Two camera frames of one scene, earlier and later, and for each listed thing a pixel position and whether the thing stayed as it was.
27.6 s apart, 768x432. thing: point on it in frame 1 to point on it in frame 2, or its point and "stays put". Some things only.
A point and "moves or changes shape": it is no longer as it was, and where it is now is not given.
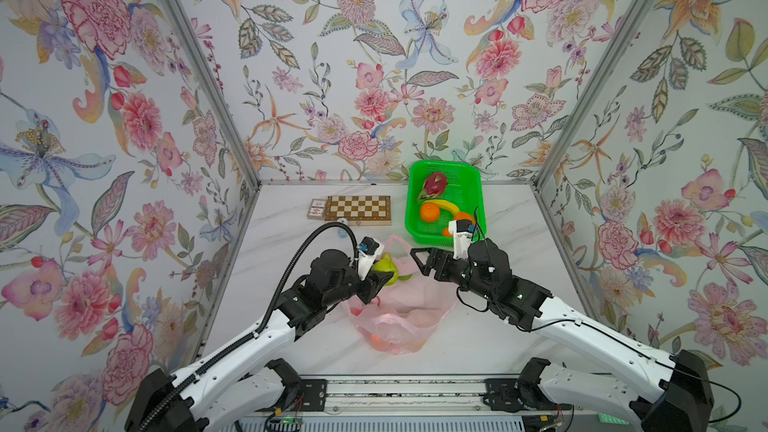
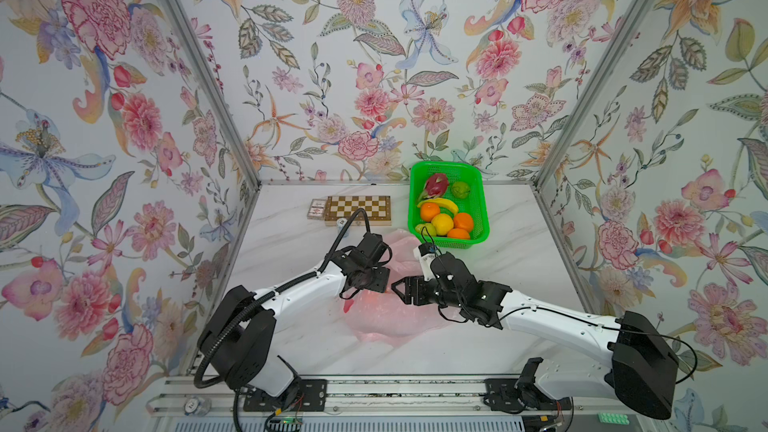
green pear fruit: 386,264 moves or changes shape
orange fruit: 465,216 stays put
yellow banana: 443,205 stays put
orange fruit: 429,212 stays put
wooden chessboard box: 359,210 stays put
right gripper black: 436,257 to 411,283
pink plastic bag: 406,315 moves or changes shape
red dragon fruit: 435,184 stays put
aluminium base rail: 405,397 stays put
